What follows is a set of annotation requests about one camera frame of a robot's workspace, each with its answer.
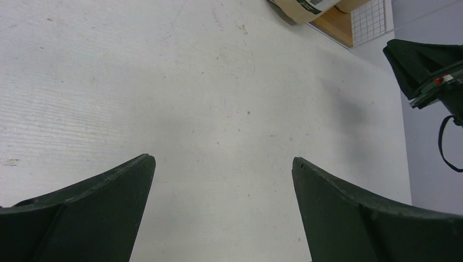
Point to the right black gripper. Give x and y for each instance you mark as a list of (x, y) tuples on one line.
[(425, 76)]

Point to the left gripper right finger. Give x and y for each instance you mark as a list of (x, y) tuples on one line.
[(344, 222)]

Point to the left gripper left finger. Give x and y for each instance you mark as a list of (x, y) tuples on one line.
[(96, 219)]

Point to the brown roll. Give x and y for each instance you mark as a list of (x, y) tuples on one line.
[(305, 11), (347, 6)]

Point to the white wire wooden shelf rack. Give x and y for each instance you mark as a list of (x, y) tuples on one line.
[(367, 23)]

